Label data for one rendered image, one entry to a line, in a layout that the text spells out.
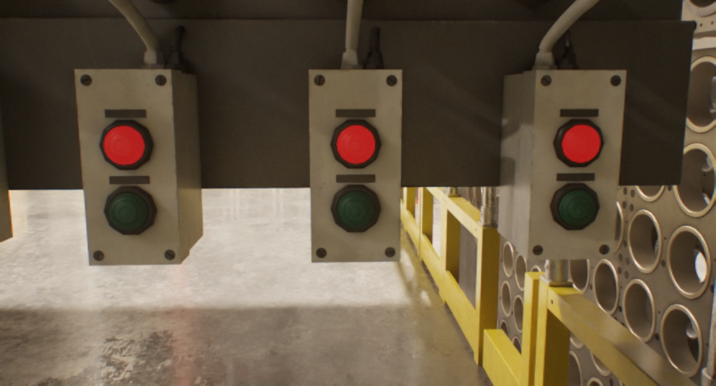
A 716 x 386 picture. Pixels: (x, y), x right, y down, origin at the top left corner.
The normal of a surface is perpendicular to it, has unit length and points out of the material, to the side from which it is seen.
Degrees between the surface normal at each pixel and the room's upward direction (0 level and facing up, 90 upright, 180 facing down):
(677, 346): 53
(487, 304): 90
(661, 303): 90
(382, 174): 90
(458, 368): 0
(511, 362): 0
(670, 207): 90
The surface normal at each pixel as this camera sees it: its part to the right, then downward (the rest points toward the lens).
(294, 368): 0.00, -0.99
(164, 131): 0.04, 0.15
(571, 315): -1.00, 0.00
